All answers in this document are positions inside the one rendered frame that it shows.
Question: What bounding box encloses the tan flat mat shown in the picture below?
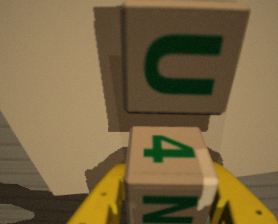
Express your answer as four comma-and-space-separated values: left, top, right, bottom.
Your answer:
0, 0, 278, 196

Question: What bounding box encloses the tan block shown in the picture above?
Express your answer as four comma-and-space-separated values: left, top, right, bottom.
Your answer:
120, 0, 251, 115
124, 126, 220, 224

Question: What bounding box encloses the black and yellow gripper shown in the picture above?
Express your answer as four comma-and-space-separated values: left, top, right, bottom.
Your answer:
66, 162, 278, 224

